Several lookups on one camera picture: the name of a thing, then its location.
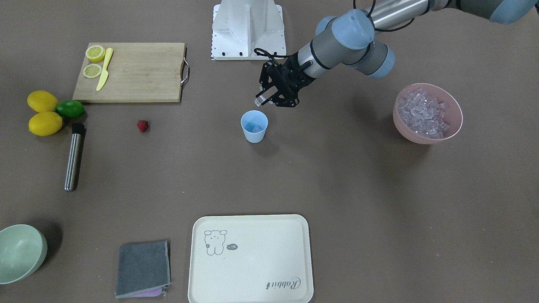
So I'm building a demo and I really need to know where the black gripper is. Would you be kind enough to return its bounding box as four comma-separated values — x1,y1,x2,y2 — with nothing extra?
255,54,314,108

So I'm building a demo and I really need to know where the clear ice cube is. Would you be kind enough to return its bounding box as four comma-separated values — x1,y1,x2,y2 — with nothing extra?
254,95,270,107

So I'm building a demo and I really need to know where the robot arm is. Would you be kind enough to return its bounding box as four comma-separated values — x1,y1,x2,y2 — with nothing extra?
254,0,538,108

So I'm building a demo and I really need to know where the light blue cup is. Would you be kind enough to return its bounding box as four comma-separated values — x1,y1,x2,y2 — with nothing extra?
240,111,268,144

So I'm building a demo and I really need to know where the clear ice cubes pile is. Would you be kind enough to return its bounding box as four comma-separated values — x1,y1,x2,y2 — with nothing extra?
397,88,450,139

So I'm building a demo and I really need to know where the red strawberry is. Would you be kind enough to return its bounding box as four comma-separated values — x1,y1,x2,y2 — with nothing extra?
136,120,150,133

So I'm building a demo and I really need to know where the wooden cutting board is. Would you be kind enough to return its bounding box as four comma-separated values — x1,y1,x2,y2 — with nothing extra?
73,42,189,103

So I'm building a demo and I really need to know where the pink bowl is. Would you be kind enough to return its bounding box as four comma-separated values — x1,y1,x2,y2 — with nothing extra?
392,83,463,145

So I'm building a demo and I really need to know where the cream rabbit tray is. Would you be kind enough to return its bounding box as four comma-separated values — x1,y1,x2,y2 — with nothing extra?
187,214,314,303

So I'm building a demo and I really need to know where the yellow plastic knife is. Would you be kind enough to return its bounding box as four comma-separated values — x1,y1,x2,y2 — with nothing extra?
96,48,114,91

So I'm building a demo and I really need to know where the upper lemon slice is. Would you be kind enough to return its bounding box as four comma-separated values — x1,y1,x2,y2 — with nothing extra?
85,45,106,63

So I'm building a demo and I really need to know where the lemon slice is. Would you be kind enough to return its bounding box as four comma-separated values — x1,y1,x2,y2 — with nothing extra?
82,64,102,79
85,45,106,63

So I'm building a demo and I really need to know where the lower lemon slice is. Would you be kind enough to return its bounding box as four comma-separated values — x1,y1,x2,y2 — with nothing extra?
82,64,102,79

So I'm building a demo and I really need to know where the green lime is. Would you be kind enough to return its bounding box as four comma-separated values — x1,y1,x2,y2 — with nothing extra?
56,100,85,118

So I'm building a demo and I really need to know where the grey folded cloth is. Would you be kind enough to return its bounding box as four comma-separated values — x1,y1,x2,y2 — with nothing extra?
114,240,171,299

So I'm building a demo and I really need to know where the steel muddler black tip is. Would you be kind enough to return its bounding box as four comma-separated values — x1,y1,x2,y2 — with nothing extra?
64,123,86,192

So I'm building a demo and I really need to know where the lower yellow lemon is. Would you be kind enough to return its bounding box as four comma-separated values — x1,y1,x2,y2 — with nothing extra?
28,111,63,136

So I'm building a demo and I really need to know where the yellow lemon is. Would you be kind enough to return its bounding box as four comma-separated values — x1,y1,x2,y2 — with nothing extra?
27,90,59,113
28,111,63,136

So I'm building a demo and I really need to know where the upper yellow lemon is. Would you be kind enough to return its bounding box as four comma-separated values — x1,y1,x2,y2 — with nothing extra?
27,90,59,113

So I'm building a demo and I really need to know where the green bowl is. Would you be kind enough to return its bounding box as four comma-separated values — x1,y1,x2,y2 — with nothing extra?
0,224,48,284

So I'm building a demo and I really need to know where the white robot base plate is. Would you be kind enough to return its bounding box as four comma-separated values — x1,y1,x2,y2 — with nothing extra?
211,0,287,60

